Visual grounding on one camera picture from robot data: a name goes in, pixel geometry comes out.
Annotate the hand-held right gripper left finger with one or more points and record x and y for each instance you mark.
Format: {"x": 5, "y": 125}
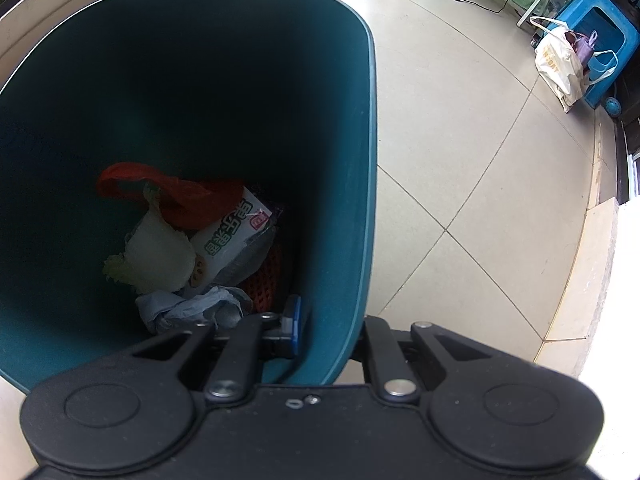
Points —
{"x": 293, "y": 322}

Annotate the dark teal trash bin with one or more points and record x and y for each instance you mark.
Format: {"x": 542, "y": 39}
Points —
{"x": 200, "y": 85}

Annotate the napa cabbage leaf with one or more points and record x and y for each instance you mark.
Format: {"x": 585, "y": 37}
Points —
{"x": 157, "y": 255}

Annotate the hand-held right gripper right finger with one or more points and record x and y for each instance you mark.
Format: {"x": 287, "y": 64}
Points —
{"x": 376, "y": 347}

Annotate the beige tote bag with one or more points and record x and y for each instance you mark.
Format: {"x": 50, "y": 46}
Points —
{"x": 557, "y": 70}

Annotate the red plastic bag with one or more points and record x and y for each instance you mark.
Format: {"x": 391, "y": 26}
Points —
{"x": 192, "y": 202}

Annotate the blue plastic stool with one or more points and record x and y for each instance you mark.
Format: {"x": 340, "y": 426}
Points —
{"x": 600, "y": 10}

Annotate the white green printed plastic packet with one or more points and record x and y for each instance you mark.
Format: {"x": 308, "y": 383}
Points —
{"x": 227, "y": 240}

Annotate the purple folded umbrella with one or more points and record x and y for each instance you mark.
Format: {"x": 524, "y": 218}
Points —
{"x": 582, "y": 50}

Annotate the grey plastic bag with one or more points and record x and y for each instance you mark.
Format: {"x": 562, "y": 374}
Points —
{"x": 185, "y": 307}

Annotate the small blue ball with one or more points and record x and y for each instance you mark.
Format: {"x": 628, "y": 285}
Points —
{"x": 613, "y": 106}

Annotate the orange foam fruit net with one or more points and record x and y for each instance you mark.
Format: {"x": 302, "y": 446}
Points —
{"x": 265, "y": 280}

